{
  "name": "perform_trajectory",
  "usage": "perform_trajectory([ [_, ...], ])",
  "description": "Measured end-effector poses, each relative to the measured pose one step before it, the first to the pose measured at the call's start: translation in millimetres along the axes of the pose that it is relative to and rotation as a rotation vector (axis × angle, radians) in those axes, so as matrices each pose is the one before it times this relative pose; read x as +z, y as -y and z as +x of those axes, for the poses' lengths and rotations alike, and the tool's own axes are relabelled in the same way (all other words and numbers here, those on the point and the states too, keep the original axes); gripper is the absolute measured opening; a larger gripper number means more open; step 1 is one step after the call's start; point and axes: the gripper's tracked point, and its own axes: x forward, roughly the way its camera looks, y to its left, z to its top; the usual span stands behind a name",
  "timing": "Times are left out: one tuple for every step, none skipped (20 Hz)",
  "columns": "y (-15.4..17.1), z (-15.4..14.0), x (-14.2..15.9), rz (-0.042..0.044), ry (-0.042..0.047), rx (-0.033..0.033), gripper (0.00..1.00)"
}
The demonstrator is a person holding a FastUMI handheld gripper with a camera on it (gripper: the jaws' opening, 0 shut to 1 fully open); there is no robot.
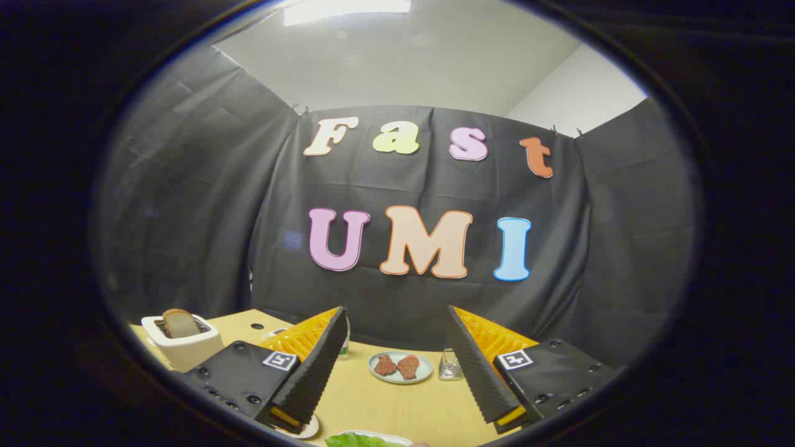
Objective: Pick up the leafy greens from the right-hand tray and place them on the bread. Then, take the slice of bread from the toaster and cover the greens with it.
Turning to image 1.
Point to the toasted bread slice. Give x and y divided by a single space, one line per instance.
180 324

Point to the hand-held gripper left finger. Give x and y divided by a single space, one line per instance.
317 379

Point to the white toaster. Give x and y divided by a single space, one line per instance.
186 354

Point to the ceiling light panel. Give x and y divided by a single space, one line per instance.
348 9

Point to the rounded square white plate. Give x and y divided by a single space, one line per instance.
397 438

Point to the white divided bean tray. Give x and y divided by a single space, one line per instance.
276 333

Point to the green lettuce leaf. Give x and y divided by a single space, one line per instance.
360 441

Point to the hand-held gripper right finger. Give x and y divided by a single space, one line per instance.
478 379

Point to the dark brown meat piece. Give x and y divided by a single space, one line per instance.
385 365

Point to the light blue plate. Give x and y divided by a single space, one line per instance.
400 380

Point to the reddish brown meat piece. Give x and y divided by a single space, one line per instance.
408 367

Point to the clear water bottle green cap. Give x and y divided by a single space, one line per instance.
345 347

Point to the round white plate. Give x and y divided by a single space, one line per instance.
308 429

